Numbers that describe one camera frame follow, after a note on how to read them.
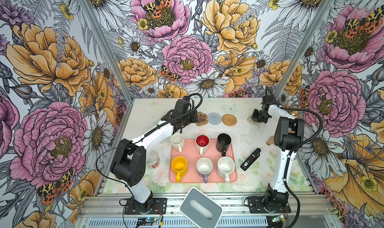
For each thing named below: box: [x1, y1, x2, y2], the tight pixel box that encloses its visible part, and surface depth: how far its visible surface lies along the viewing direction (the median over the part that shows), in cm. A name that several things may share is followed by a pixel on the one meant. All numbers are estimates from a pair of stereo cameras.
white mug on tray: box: [217, 156, 235, 183], surface depth 82 cm
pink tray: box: [169, 139, 238, 184], surface depth 85 cm
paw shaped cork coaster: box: [195, 111, 209, 126], surface depth 111 cm
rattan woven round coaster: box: [222, 114, 238, 126], surface depth 111 cm
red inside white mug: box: [195, 134, 210, 156], surface depth 91 cm
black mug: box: [216, 133, 232, 157], surface depth 91 cm
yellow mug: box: [171, 156, 188, 183], surface depth 81 cm
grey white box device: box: [179, 187, 223, 228], surface depth 71 cm
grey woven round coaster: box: [207, 112, 222, 125], surface depth 111 cm
